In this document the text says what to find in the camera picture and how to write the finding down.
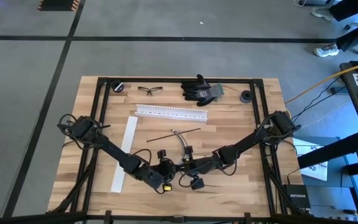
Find black grey work glove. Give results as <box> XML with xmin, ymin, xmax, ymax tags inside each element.
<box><xmin>180</xmin><ymin>73</ymin><xmax>226</xmax><ymax>102</ymax></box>
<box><xmin>183</xmin><ymin>93</ymin><xmax>219</xmax><ymax>108</ymax></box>

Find white slotted cable tray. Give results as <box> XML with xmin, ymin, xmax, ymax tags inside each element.
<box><xmin>134</xmin><ymin>103</ymin><xmax>209</xmax><ymax>123</ymax></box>

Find white printed paper sheet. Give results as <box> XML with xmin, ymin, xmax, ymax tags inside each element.
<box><xmin>291</xmin><ymin>136</ymin><xmax>329</xmax><ymax>182</ymax></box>

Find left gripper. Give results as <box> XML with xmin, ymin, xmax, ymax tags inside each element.
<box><xmin>157</xmin><ymin>149</ymin><xmax>185</xmax><ymax>179</ymax></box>

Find yellow extension cord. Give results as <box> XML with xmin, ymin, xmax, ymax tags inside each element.
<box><xmin>285</xmin><ymin>58</ymin><xmax>358</xmax><ymax>105</ymax></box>

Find white tray cover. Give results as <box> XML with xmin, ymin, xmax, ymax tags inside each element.
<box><xmin>109</xmin><ymin>116</ymin><xmax>139</xmax><ymax>194</ymax></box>

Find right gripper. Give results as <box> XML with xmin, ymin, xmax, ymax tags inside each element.
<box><xmin>179</xmin><ymin>146</ymin><xmax>217</xmax><ymax>179</ymax></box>

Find thin black floor cable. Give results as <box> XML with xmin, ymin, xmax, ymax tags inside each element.
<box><xmin>290</xmin><ymin>77</ymin><xmax>347</xmax><ymax>124</ymax></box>

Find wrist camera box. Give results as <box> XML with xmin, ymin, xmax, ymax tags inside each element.
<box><xmin>190</xmin><ymin>176</ymin><xmax>206</xmax><ymax>191</ymax></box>
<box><xmin>158</xmin><ymin>179</ymin><xmax>173</xmax><ymax>192</ymax></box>

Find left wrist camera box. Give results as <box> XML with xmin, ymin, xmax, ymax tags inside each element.
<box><xmin>158</xmin><ymin>179</ymin><xmax>173</xmax><ymax>192</ymax></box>

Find black tape roll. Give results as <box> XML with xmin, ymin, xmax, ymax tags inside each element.
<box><xmin>111</xmin><ymin>80</ymin><xmax>125</xmax><ymax>93</ymax></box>

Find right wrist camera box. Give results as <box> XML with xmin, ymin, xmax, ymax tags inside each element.
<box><xmin>190</xmin><ymin>176</ymin><xmax>206</xmax><ymax>191</ymax></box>

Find clear safety glasses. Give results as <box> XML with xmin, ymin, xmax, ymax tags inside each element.
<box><xmin>137</xmin><ymin>86</ymin><xmax>163</xmax><ymax>96</ymax></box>

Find person's leg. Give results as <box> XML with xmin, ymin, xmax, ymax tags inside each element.
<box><xmin>335</xmin><ymin>15</ymin><xmax>358</xmax><ymax>52</ymax></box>
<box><xmin>329</xmin><ymin>0</ymin><xmax>358</xmax><ymax>21</ymax></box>

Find black Netgear switch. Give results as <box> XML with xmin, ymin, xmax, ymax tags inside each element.
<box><xmin>283</xmin><ymin>183</ymin><xmax>312</xmax><ymax>210</ymax></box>

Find person's shoe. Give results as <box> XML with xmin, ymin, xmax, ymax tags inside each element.
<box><xmin>314</xmin><ymin>42</ymin><xmax>340</xmax><ymax>58</ymax></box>
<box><xmin>311</xmin><ymin>6</ymin><xmax>337</xmax><ymax>22</ymax></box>

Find black orange striped mat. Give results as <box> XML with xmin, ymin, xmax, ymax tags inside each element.
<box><xmin>37</xmin><ymin>0</ymin><xmax>81</xmax><ymax>12</ymax></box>

